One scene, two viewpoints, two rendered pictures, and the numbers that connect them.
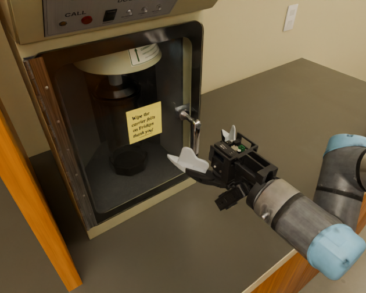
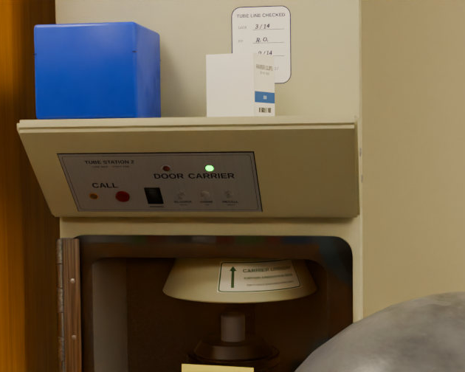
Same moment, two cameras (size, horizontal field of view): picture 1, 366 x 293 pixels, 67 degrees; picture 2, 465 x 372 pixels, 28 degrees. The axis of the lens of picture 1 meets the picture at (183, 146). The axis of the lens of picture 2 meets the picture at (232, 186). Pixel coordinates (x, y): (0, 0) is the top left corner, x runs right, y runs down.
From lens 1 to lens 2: 0.64 m
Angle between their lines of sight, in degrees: 54
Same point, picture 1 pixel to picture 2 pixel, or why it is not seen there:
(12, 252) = not seen: outside the picture
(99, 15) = (139, 194)
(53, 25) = (83, 197)
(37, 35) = (69, 207)
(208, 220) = not seen: outside the picture
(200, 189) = not seen: outside the picture
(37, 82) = (64, 269)
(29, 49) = (71, 228)
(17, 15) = (40, 176)
